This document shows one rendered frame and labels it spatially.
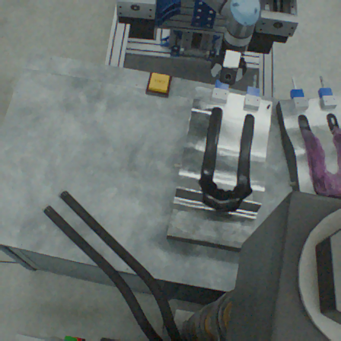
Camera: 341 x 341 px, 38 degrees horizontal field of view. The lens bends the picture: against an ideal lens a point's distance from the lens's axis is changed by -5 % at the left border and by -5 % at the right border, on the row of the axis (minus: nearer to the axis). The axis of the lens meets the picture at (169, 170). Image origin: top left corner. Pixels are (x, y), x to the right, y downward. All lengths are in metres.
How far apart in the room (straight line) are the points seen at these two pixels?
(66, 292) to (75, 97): 0.99
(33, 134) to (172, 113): 0.48
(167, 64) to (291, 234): 2.19
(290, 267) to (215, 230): 1.19
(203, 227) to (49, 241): 0.48
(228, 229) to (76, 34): 1.68
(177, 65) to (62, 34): 0.74
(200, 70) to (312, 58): 0.75
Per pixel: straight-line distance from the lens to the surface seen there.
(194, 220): 1.56
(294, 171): 1.68
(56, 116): 1.76
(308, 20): 3.13
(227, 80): 1.44
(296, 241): 0.39
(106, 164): 1.68
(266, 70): 2.58
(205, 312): 1.09
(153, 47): 2.57
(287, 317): 0.38
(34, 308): 2.42
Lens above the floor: 2.37
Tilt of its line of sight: 70 degrees down
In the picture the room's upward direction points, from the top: 10 degrees clockwise
